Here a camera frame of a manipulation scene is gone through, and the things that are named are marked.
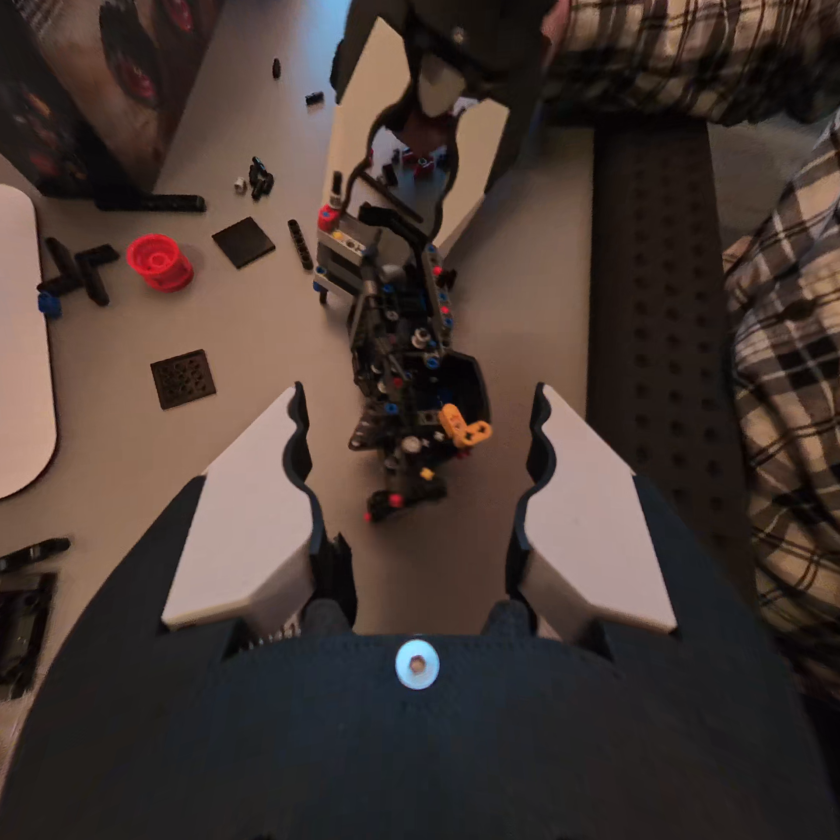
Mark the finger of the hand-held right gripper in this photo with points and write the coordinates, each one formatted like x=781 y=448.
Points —
x=351 y=124
x=479 y=151

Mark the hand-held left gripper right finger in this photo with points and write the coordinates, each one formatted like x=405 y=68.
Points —
x=590 y=544

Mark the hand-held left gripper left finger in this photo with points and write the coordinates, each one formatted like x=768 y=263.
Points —
x=249 y=525

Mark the toy brick truck model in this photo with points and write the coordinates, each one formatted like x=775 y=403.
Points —
x=400 y=341

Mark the long black brick beam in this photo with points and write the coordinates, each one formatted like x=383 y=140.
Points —
x=157 y=202

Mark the grey desk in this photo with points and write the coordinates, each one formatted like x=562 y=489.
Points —
x=131 y=446

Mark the person's right hand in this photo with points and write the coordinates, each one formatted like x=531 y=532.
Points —
x=426 y=131

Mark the long black axle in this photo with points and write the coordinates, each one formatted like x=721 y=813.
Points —
x=390 y=197

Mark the bunch of small black pins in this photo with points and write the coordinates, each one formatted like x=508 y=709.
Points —
x=261 y=178

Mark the short black brick beam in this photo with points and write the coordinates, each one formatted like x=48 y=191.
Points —
x=300 y=244

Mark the black smooth square tile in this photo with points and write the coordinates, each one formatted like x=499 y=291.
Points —
x=243 y=241

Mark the black holed square plate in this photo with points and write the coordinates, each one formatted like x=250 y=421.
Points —
x=182 y=379

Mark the black perforated panel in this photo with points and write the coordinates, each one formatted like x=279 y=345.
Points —
x=656 y=328

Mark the red toy wheel hub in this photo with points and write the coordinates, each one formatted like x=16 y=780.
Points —
x=157 y=262

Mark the person's plaid shirt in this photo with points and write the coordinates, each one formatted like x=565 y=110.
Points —
x=787 y=394

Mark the dark printed toy box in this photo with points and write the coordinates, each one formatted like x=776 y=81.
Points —
x=79 y=98

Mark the white book stand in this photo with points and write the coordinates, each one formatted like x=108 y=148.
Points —
x=23 y=341

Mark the small blue connector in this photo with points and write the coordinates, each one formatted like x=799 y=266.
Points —
x=49 y=305

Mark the black frame brick piece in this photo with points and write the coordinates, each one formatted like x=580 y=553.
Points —
x=23 y=630

